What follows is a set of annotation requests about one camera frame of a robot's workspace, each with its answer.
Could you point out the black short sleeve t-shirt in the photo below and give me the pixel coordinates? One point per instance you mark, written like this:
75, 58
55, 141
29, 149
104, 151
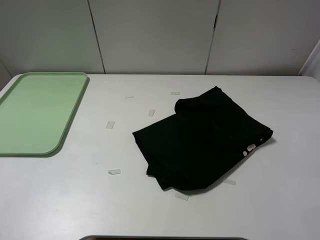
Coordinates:
205, 138

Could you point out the light green plastic tray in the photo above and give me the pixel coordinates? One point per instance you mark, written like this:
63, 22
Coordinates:
36, 111

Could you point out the clear tape strip centre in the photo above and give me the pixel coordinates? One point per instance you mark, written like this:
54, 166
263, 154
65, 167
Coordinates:
151, 112

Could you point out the clear tape strip front left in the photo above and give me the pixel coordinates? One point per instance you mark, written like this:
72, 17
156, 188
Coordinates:
114, 171

